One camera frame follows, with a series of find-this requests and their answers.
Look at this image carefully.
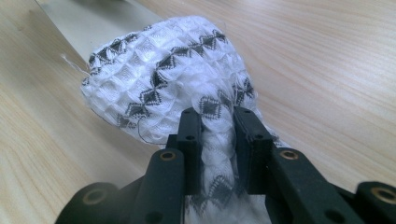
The beige expandable divider rack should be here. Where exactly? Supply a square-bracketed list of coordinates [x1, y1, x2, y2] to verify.
[35, 0, 163, 63]

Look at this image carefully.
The white cloth with dark stripes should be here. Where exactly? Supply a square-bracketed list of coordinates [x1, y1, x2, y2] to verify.
[79, 15, 290, 224]

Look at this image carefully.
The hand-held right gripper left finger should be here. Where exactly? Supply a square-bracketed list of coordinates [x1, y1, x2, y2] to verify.
[166, 106, 204, 196]

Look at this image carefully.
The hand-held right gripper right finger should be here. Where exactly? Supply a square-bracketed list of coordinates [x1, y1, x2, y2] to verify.
[233, 106, 276, 194]

